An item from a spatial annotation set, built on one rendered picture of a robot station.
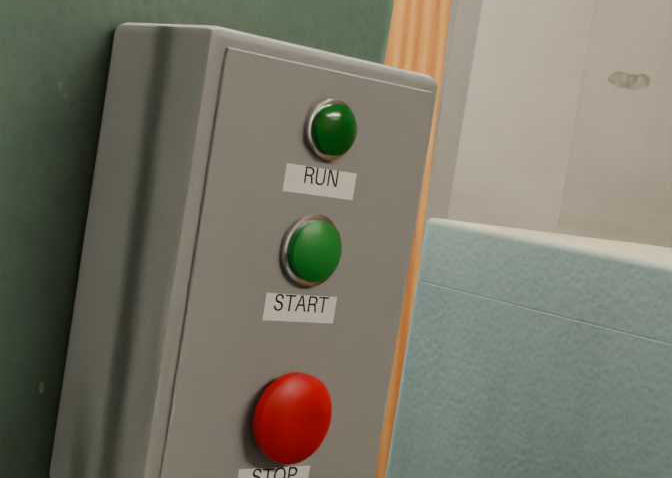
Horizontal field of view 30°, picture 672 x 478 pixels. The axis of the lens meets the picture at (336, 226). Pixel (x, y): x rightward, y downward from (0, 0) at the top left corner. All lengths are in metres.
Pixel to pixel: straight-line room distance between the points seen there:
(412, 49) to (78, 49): 1.85
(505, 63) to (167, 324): 2.27
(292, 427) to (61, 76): 0.14
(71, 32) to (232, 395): 0.13
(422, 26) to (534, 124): 0.53
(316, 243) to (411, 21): 1.86
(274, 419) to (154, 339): 0.05
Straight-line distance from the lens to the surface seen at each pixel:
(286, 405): 0.41
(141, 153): 0.41
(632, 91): 2.74
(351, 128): 0.41
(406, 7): 2.25
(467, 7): 2.60
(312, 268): 0.41
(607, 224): 2.73
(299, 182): 0.40
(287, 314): 0.41
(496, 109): 2.62
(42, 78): 0.42
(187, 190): 0.38
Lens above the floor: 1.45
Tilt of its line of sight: 3 degrees down
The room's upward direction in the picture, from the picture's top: 9 degrees clockwise
